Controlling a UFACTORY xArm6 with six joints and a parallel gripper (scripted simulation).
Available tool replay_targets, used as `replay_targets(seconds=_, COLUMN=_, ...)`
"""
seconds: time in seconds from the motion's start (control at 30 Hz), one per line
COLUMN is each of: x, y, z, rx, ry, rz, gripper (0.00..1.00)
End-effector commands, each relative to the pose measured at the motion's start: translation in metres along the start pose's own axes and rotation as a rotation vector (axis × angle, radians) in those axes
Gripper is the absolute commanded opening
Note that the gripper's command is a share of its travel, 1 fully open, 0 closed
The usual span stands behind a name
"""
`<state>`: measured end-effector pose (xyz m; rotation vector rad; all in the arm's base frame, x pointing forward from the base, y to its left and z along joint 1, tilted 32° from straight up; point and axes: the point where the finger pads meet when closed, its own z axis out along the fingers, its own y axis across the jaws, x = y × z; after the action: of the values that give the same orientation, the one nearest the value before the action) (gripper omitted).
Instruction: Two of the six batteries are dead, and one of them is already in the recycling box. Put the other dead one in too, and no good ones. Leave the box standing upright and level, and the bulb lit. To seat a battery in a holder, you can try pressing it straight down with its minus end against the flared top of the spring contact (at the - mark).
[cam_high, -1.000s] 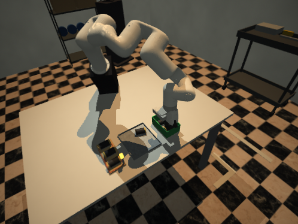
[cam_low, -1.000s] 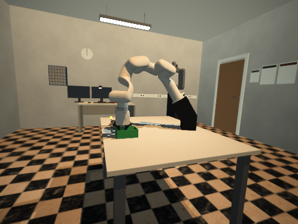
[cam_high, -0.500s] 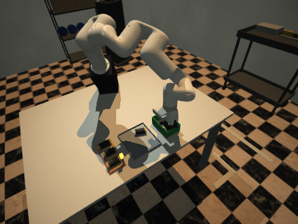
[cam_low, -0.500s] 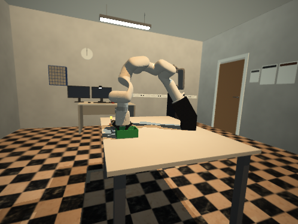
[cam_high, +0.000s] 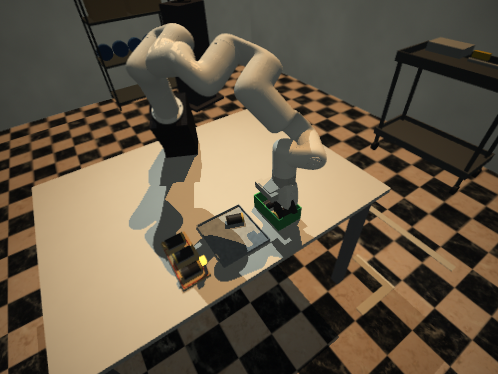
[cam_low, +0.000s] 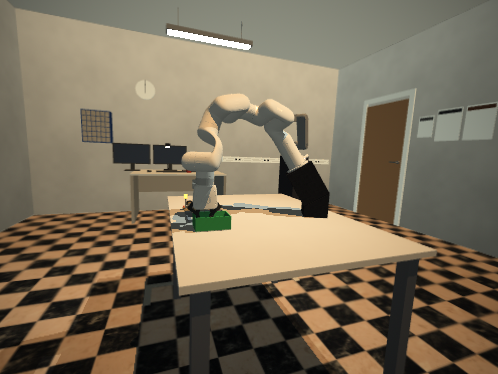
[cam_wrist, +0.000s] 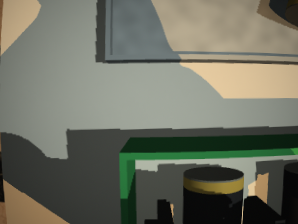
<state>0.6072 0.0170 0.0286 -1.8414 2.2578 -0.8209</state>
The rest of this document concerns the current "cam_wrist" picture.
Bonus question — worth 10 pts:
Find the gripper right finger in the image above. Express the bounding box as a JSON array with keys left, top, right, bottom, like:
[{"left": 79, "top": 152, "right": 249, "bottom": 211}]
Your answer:
[{"left": 242, "top": 195, "right": 285, "bottom": 224}]

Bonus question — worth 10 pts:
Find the green open-top box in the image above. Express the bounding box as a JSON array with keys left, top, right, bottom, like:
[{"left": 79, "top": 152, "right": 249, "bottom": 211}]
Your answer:
[{"left": 119, "top": 133, "right": 298, "bottom": 224}]

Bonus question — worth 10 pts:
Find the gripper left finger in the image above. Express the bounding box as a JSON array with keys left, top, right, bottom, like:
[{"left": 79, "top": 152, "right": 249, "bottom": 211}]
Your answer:
[{"left": 144, "top": 199, "right": 174, "bottom": 224}]

